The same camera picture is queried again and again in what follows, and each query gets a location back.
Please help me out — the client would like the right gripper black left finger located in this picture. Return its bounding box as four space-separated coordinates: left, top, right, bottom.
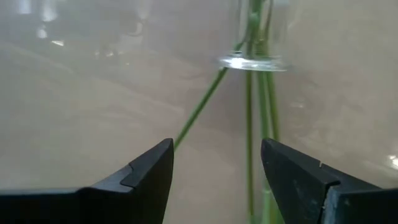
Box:
0 138 174 224

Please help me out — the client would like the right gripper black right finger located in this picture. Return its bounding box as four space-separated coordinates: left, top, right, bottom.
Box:
261 138 398 224

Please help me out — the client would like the black artificial tulip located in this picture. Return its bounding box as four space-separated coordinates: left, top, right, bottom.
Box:
173 40 249 151

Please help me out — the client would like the clear glass vase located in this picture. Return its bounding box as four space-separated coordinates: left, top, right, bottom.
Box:
217 0 293 73

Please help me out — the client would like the white table mat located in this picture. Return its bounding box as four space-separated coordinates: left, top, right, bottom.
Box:
0 0 398 224

